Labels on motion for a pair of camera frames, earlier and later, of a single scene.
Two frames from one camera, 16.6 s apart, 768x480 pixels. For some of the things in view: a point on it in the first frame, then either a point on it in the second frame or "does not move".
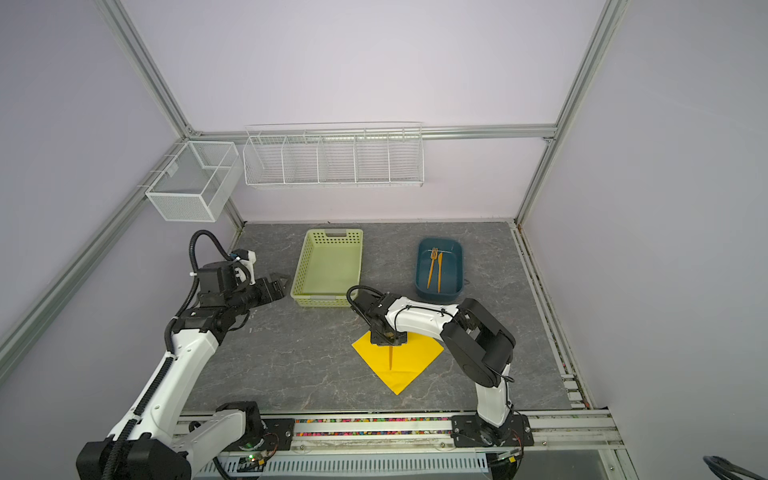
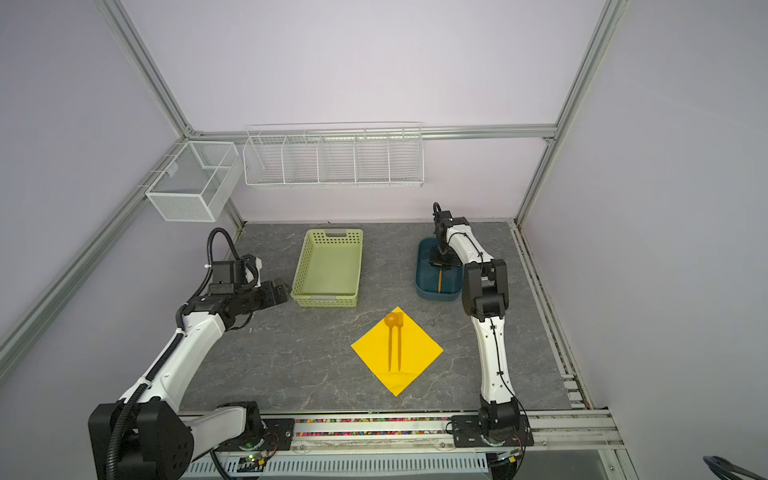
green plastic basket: (330, 265) does not move
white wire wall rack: (335, 154) does not move
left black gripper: (266, 295) does not move
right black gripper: (377, 340) to (434, 260)
